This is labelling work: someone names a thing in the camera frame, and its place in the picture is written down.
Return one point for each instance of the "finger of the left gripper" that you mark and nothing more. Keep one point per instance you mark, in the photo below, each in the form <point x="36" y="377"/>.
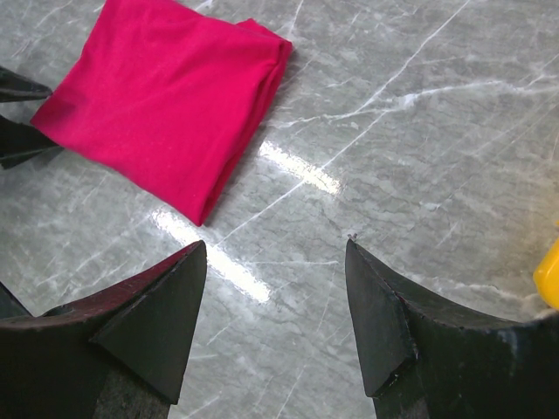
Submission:
<point x="20" y="142"/>
<point x="15" y="88"/>

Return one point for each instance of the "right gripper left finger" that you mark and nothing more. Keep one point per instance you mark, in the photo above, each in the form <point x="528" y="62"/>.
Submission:
<point x="119" y="353"/>

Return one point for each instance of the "yellow plastic tray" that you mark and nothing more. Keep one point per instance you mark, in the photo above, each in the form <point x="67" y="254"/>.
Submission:
<point x="546" y="276"/>

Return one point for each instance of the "pink t shirt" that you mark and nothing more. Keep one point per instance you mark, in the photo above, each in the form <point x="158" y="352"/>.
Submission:
<point x="167" y="97"/>

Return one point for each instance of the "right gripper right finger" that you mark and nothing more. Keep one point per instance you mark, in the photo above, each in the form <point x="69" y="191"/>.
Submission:
<point x="425" y="356"/>

